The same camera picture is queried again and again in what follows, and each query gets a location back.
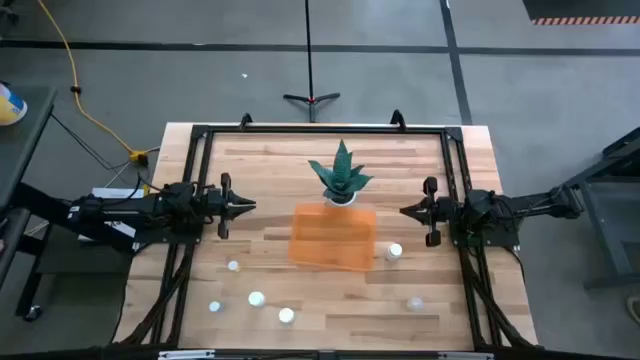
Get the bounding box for black aluminium table frame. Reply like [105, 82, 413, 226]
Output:
[113, 123, 539, 351]

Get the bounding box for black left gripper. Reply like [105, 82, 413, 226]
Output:
[206, 172, 257, 240]

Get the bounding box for black tripod stand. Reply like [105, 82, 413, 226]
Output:
[282, 0, 342, 124]

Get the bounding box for white cardboard box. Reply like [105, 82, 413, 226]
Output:
[77, 186, 147, 244]

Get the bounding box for white plant pot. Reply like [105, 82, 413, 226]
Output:
[324, 192, 358, 209]

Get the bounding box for dark grey side table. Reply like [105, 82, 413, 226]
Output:
[0, 84, 57, 321]

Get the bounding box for green spiky succulent plant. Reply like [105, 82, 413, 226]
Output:
[307, 139, 375, 201]

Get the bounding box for dark metal stand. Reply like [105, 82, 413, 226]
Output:
[564, 127, 640, 291]

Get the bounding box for translucent orange plastic basket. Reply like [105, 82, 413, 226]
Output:
[287, 202, 377, 273]

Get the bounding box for yellow blue white container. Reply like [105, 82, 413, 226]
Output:
[0, 82, 29, 126]

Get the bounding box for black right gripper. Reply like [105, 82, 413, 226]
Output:
[399, 177, 454, 247]

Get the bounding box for silver metal bracket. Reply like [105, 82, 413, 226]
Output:
[437, 351, 495, 360]
[157, 349, 216, 360]

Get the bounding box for yellow extension cable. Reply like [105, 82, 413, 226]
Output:
[37, 0, 150, 166]

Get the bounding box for thin black cable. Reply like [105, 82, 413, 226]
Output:
[49, 112, 147, 187]

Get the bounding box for black mat striped edge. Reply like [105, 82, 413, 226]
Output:
[522, 0, 640, 26]

